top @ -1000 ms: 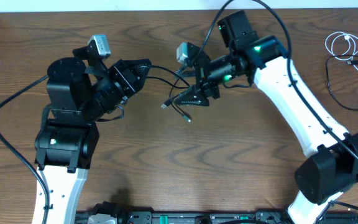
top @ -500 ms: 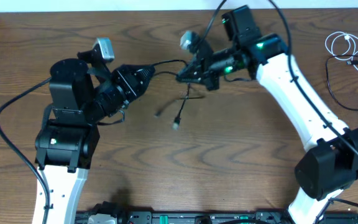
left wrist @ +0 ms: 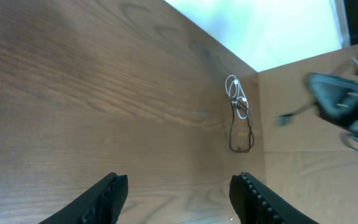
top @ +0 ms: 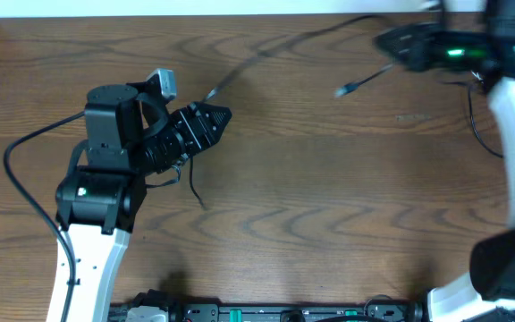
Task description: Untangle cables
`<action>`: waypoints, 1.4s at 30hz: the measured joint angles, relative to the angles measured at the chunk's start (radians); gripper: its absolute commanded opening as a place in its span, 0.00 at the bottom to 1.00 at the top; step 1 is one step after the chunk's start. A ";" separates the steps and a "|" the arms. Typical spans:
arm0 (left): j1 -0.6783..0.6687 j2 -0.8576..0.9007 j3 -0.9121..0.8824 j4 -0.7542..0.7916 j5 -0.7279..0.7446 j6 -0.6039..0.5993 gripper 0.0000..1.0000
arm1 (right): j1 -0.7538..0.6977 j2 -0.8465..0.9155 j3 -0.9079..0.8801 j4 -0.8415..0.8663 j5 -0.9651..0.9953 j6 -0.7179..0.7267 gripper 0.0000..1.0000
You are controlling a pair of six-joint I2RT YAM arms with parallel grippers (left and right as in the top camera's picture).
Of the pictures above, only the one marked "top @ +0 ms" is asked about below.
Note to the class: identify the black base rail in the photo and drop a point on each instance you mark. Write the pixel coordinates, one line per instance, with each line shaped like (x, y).
(161, 306)

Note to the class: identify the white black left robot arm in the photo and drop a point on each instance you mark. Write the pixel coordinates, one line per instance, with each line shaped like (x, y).
(131, 135)

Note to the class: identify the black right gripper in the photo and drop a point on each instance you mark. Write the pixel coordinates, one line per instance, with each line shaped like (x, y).
(419, 38)

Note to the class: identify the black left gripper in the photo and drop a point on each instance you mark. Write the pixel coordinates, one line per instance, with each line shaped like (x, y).
(193, 130)

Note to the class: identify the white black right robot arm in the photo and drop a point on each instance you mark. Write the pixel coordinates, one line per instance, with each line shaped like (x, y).
(487, 291)

